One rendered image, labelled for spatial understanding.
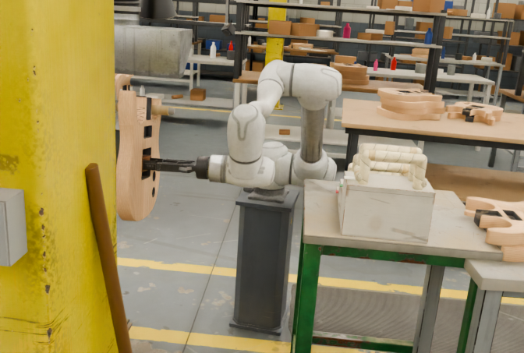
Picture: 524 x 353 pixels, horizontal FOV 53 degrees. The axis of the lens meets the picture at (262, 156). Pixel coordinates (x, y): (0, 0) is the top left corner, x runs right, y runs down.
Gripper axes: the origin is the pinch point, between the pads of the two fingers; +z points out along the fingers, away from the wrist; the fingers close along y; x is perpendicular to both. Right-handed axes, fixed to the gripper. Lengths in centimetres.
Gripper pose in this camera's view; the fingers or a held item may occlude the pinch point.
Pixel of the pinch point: (147, 163)
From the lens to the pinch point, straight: 175.5
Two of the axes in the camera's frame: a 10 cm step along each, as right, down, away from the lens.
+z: -10.0, -0.7, 0.6
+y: 0.7, -1.0, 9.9
